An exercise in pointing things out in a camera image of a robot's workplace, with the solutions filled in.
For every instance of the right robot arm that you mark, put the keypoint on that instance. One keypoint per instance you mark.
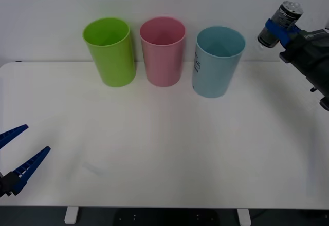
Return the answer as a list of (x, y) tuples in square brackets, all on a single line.
[(322, 92)]

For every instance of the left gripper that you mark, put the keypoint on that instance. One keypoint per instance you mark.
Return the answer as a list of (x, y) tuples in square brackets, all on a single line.
[(5, 185)]

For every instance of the white table leg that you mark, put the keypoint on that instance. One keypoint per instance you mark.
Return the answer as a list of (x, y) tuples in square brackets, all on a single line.
[(243, 216), (71, 215)]

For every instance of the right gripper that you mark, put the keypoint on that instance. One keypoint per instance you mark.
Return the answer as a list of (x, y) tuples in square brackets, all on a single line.
[(307, 54)]

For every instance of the pale blue plastic bin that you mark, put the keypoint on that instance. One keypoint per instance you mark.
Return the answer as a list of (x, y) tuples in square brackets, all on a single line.
[(212, 74)]

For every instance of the green plastic bin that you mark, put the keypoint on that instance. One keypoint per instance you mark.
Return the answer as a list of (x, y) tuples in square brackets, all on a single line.
[(113, 64)]

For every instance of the pink plastic bin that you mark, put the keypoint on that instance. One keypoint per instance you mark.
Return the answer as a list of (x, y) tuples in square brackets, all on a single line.
[(162, 64)]

